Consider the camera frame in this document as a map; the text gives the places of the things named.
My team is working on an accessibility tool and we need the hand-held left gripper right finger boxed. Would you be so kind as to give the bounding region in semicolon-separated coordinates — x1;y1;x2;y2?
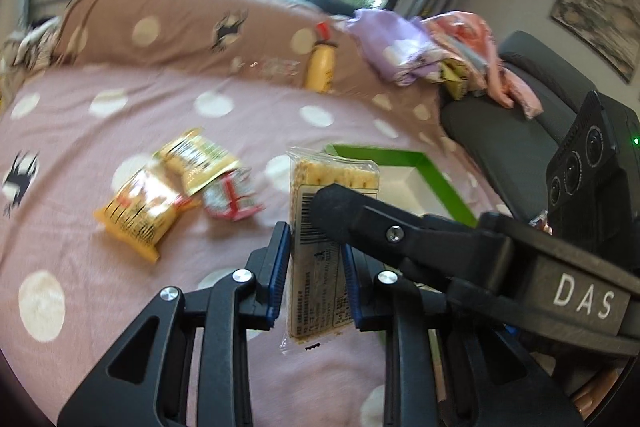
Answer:
340;244;567;427

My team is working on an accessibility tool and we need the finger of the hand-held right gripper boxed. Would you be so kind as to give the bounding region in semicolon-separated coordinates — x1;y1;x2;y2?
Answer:
311;184;512;294

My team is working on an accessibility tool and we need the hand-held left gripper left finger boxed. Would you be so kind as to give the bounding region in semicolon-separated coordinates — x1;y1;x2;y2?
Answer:
57;222;292;427

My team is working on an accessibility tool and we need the clear cracker packet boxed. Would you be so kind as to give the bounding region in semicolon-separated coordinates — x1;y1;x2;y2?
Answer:
279;147;380;356

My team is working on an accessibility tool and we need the green cardboard box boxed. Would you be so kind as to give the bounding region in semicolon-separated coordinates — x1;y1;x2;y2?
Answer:
324;144;482;229

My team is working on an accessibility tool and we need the person's right hand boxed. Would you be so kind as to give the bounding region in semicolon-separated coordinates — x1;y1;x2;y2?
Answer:
572;369;624;416

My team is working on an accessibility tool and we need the red-white small snack packet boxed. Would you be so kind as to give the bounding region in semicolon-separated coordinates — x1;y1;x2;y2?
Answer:
202;169;265;222

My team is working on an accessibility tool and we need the golden snack packet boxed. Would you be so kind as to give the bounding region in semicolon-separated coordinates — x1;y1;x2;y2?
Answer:
155;128;247;197

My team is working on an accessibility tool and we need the orange-yellow snack packet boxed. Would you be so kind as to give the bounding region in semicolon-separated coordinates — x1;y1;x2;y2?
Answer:
94;167;202;264

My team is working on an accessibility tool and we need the yellow bottle with red cap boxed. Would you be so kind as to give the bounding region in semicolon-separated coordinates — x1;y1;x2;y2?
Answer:
303;22;341;94

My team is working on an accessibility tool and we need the grey sofa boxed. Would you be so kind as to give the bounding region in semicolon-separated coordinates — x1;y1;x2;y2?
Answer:
440;31;603;228

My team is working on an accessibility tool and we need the yellow-green packet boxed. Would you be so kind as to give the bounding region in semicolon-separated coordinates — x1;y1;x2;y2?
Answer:
439;59;477;100

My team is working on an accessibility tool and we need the clear plastic container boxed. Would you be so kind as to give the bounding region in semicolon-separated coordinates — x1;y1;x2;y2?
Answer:
240;57;302;80

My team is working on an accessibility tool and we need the purple cloth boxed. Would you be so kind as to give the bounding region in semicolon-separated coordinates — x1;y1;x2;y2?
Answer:
347;8;452;86

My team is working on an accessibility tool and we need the pink cloth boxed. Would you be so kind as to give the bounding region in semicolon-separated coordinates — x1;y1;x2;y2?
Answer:
420;11;544;120

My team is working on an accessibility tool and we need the pink polka-dot blanket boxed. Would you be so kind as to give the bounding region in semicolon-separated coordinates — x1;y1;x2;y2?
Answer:
0;0;507;427

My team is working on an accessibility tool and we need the black-white patterned cloth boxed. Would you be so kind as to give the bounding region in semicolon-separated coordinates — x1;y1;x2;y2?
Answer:
0;17;64;75

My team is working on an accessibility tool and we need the framed wall picture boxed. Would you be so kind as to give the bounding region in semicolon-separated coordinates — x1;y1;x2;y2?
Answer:
550;0;640;84

